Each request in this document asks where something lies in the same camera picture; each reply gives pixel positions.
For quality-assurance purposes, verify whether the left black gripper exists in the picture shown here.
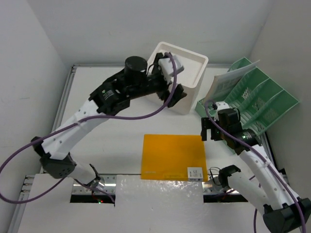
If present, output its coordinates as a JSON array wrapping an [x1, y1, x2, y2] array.
[[128, 54, 186, 106]]

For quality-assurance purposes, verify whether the clear sleeve with papers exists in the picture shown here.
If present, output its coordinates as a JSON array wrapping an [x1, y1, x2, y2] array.
[[203, 57, 259, 104]]

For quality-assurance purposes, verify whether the white three-drawer organizer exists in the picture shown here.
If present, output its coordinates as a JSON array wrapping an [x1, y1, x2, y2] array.
[[147, 42, 208, 115]]

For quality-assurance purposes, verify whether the yellow folder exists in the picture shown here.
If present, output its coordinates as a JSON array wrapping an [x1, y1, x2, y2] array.
[[141, 134, 208, 182]]

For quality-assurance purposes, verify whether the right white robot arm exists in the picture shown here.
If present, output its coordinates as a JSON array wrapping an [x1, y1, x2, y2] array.
[[201, 100, 311, 233]]

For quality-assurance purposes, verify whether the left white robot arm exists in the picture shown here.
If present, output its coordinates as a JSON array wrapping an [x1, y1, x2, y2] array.
[[32, 52, 176, 188]]

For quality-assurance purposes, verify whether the small white box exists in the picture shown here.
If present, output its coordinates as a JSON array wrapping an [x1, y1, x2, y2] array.
[[187, 167, 204, 182]]

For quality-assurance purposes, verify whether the green plastic file tray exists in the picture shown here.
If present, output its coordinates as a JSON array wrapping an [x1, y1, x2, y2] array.
[[195, 66, 299, 136]]

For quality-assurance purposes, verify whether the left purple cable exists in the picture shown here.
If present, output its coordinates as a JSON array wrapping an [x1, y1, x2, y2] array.
[[0, 52, 178, 203]]

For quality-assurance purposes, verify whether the purple cable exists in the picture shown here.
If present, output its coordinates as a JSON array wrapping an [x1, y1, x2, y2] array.
[[0, 52, 178, 203], [203, 98, 307, 233]]

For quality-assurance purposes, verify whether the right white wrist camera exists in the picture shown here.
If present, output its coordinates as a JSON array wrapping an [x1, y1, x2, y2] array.
[[212, 101, 230, 112]]

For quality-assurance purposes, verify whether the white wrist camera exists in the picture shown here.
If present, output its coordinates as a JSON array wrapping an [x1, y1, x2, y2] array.
[[212, 101, 230, 112], [158, 55, 184, 77]]

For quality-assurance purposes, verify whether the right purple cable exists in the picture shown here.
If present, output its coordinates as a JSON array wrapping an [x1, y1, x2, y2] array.
[[203, 98, 307, 233]]

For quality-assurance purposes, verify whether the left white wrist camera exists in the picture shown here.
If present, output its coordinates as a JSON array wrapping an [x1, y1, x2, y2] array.
[[158, 55, 184, 77]]

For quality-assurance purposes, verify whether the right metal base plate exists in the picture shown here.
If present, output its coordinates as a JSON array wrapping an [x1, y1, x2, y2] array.
[[202, 180, 240, 195]]

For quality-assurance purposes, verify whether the metal base plate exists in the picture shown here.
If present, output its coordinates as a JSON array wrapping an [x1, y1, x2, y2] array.
[[202, 180, 240, 195], [72, 174, 117, 195]]

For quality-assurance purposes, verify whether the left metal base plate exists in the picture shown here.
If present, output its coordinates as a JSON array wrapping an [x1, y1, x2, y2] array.
[[72, 174, 117, 195]]

